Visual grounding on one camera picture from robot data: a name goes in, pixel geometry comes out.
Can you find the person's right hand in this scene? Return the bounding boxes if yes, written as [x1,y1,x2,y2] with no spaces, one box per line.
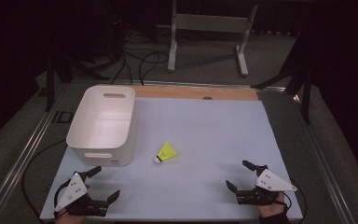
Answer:
[256,191,286,218]

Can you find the yellow shuttlecock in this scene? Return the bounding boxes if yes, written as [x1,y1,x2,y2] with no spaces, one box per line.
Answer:
[153,141,179,165]

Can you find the black floor cables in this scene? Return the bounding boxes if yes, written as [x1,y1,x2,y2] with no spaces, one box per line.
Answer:
[110,31,171,87]

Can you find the aluminium frame rail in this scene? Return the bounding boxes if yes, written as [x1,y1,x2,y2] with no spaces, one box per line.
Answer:
[292,92,357,224]
[0,83,71,224]

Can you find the white metal stand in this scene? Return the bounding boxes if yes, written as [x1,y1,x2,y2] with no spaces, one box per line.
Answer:
[167,0,259,77]

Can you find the white plastic storage bin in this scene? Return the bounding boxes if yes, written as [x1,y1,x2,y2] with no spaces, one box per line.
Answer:
[65,85,138,167]

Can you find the pale blue table sheet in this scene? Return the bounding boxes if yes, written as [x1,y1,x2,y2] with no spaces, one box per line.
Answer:
[39,97,304,221]

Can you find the person's left hand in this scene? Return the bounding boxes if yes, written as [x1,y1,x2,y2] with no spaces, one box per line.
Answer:
[54,212,87,224]

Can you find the black tripod stand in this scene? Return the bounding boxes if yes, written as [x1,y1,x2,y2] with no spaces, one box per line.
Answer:
[44,49,110,112]
[250,18,313,125]

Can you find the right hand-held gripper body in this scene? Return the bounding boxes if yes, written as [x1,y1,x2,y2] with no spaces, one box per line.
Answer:
[234,165,298,207]

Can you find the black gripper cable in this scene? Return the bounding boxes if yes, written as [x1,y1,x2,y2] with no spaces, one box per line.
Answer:
[279,178,308,217]
[21,139,67,222]

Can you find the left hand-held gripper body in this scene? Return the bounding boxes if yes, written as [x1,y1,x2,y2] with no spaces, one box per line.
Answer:
[53,172,109,218]

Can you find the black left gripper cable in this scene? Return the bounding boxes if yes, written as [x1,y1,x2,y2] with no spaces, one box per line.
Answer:
[21,139,67,222]

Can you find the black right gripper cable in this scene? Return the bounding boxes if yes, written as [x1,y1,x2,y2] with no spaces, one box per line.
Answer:
[279,178,308,217]

